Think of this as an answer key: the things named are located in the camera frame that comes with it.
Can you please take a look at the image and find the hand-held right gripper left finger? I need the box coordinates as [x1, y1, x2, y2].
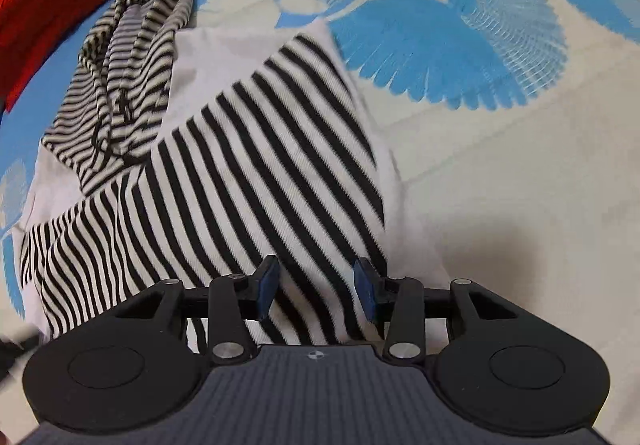
[107, 255, 281, 366]

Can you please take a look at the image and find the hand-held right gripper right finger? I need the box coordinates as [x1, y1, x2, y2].
[352, 256, 526, 365]

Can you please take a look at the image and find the white garment with wide stripes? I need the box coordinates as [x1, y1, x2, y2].
[19, 18, 453, 347]

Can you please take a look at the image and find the blue floral bed sheet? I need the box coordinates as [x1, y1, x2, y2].
[0, 0, 640, 445]

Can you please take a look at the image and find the thin-striped black white garment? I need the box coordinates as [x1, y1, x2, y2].
[41, 0, 199, 194]

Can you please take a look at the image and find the red folded blanket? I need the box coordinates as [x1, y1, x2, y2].
[0, 0, 159, 112]

